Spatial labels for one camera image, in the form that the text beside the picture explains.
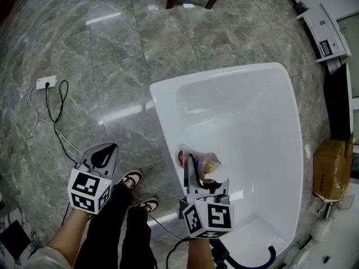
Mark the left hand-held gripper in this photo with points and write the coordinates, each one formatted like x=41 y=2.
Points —
x=87 y=192

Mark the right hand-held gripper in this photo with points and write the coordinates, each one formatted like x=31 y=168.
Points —
x=213 y=217

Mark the pink spray bottle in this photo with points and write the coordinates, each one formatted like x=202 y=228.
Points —
x=209 y=158

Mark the white rectangular bathtub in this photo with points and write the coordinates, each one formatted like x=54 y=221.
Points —
x=238 y=108

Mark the person's right forearm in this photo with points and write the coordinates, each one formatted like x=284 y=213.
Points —
x=199 y=254

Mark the person's left forearm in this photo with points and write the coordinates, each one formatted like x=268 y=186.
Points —
x=67 y=231

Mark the person's left shoe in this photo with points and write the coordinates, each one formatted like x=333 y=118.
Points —
x=130 y=179

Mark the person's shoe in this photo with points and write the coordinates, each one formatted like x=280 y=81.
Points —
x=130 y=179
x=150 y=204

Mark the person's right shoe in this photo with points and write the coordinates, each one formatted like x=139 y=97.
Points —
x=150 y=204

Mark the person's black trousers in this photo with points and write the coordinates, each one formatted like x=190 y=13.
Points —
x=109 y=228

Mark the white power strip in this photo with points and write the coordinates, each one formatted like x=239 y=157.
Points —
x=46 y=83
x=307 y=150

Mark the person's white shirt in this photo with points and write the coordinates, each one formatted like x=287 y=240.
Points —
x=46 y=259

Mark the large torn cardboard box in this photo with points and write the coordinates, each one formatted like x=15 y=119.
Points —
x=329 y=169

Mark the white toilet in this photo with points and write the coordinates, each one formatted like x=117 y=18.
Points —
x=321 y=230

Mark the white office chair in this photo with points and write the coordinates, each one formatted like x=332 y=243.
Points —
x=346 y=202

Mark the white paper sheet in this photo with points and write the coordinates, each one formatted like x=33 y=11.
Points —
x=188 y=5

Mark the white vanity cabinet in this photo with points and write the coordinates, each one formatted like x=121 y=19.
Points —
x=322 y=32

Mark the black trash bin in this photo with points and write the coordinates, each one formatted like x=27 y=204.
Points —
x=300 y=7

